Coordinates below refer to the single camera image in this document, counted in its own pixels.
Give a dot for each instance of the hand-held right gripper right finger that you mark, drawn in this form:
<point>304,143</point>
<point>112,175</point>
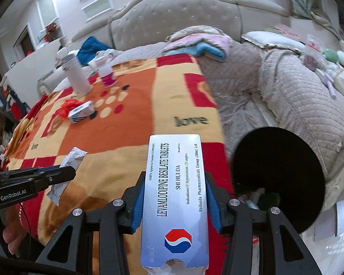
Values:
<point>213,206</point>

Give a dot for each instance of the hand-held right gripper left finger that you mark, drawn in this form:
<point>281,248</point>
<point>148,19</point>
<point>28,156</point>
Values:
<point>137,206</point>

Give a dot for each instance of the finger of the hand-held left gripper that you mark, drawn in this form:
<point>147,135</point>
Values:
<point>60,174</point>
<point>50,168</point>

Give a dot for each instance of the silver foil wrapper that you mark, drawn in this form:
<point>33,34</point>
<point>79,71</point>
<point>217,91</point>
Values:
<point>73,157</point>

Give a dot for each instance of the white medicine box red-blue logo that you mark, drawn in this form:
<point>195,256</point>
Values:
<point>175,192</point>

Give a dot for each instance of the person's left hand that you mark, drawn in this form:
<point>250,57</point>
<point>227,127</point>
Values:
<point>15,237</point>

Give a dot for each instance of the red crumpled plastic scrap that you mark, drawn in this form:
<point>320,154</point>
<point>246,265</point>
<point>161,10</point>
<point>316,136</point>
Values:
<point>65,108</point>

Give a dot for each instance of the white box blue striped side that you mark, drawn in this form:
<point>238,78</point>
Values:
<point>80,110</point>

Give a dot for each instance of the white insulated bottle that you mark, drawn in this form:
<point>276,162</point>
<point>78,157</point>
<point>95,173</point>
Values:
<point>78,77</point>

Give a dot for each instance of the orange red printed blanket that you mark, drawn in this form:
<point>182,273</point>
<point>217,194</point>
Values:
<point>132,106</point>

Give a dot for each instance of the white cabinet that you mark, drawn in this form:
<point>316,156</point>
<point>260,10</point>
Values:
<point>31,66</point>

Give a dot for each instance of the small white bottle pink label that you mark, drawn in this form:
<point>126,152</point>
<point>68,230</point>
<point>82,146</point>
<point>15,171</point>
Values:
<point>106,74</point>

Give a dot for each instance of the blue cloth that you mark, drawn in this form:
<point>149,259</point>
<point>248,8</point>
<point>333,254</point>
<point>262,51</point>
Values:
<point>91,47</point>

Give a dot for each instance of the beige quilted bedspread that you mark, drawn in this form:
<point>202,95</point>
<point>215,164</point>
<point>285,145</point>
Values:
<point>289,91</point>

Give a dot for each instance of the blue folded towel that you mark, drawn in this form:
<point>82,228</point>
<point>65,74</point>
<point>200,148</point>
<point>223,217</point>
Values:
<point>209,52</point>

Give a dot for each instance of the pink folded blanket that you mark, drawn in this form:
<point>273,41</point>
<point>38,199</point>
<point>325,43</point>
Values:
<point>200,37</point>

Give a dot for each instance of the white pillow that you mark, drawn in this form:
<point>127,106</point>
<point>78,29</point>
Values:
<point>272,40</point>

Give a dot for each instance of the clear plastic bag red print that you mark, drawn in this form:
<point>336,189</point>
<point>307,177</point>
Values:
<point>312,51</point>

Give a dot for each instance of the beige tufted headboard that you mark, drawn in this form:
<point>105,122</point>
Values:
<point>175,20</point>

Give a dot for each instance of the green plush toy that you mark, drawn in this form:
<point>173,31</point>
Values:
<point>331,56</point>

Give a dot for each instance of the patterned curtain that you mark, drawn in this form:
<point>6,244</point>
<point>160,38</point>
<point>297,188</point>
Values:
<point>312,3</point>

